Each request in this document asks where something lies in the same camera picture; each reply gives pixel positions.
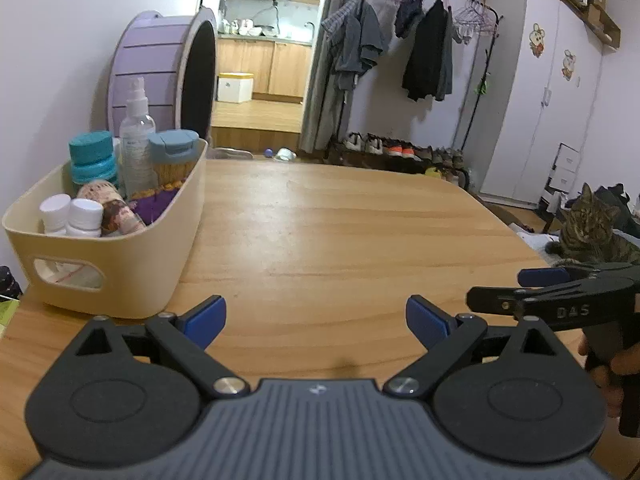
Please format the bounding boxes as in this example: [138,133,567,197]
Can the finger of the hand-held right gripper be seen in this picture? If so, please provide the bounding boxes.
[466,285,526,319]
[517,267,573,288]

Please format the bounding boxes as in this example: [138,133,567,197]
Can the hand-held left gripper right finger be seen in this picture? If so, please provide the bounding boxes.
[384,295,576,401]

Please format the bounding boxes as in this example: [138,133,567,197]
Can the white drawer boxes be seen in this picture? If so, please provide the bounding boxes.
[545,143,581,211]

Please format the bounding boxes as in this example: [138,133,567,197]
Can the teal plastic bottle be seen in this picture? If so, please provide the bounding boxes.
[68,131,121,196]

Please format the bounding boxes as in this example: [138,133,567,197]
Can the pink patterned tube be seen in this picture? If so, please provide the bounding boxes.
[77,180,148,236]

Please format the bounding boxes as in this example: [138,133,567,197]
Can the clear spray bottle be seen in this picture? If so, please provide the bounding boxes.
[119,76,157,198]

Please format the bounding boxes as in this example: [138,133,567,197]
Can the black coat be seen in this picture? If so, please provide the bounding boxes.
[401,0,453,103]

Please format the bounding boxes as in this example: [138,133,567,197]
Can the dark blue shorts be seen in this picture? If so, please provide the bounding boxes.
[395,0,426,38]

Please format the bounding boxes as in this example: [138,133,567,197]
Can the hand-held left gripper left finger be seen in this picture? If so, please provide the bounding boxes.
[70,295,251,401]

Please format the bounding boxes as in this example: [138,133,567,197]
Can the white foam box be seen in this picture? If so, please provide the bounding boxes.
[216,72,254,104]

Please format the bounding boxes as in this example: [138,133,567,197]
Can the stick jar with grey-blue lid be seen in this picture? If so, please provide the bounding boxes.
[148,129,200,192]

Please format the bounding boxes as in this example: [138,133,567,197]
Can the grey shirt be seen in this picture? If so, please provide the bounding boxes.
[321,0,391,93]

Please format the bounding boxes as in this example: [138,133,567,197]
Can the grey curtain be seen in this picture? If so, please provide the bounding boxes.
[300,0,353,153]

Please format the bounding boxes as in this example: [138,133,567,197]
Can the white wardrobe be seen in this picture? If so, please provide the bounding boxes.
[472,0,606,208]

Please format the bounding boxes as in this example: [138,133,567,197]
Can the small white pill bottle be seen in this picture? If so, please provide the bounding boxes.
[40,194,72,235]
[66,198,104,238]

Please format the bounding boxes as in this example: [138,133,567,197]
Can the row of shoes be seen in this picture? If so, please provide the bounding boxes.
[342,132,468,183]

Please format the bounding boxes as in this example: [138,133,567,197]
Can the group of white dishes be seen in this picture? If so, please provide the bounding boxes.
[220,17,276,37]

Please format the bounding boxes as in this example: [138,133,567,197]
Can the tabby cat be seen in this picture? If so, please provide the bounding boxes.
[545,182,640,267]

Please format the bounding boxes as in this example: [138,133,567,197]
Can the grey slipper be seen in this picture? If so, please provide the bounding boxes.
[207,147,253,161]

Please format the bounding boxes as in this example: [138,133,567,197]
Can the long brown cardboard tray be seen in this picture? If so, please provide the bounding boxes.
[525,0,622,51]

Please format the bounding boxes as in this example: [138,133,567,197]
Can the purple pouch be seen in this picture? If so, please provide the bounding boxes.
[127,187,181,226]

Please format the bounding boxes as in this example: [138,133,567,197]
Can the green box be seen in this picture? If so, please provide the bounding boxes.
[0,297,21,341]

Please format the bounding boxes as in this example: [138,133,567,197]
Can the purple cat exercise wheel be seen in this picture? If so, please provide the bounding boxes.
[106,8,218,148]

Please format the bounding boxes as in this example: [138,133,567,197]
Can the cream plastic storage basket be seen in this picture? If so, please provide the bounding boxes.
[2,137,210,320]

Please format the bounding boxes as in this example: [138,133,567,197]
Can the black clothes rack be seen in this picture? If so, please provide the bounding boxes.
[325,0,501,193]

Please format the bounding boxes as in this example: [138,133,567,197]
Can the wooden kitchen base cabinet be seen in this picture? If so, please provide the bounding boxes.
[216,37,313,101]

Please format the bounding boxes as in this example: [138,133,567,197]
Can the person's right hand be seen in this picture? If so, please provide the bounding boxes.
[577,335,632,417]

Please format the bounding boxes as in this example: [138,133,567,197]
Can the wooden desktop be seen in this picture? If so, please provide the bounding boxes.
[0,157,601,480]

